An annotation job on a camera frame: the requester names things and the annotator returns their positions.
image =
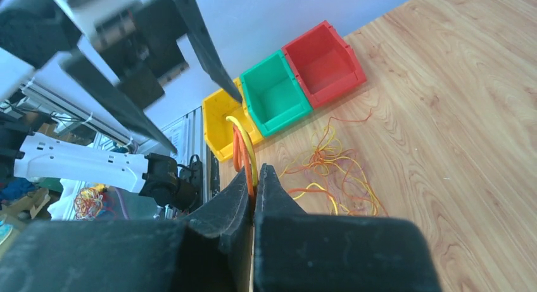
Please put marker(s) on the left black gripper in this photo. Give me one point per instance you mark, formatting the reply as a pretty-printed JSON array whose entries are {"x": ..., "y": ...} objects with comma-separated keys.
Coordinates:
[{"x": 138, "y": 41}]

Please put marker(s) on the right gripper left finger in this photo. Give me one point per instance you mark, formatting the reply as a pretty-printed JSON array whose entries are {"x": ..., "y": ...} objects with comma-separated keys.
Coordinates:
[{"x": 207, "y": 250}]

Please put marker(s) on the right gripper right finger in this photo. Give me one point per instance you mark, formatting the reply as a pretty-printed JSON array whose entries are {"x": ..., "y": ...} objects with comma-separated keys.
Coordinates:
[{"x": 298, "y": 251}]

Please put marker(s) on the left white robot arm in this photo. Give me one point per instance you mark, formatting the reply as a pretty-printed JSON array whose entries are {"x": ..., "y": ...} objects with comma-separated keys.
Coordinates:
[{"x": 33, "y": 32}]

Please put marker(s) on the yellow plastic bin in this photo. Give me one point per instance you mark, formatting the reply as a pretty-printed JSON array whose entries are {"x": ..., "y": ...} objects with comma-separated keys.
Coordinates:
[{"x": 218, "y": 132}]

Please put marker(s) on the green plastic bin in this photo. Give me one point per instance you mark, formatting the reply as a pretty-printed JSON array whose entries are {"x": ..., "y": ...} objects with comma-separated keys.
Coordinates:
[{"x": 273, "y": 96}]

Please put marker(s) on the red plastic bin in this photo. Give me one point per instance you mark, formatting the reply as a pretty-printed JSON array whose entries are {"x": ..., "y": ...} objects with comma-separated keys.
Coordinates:
[{"x": 324, "y": 64}]

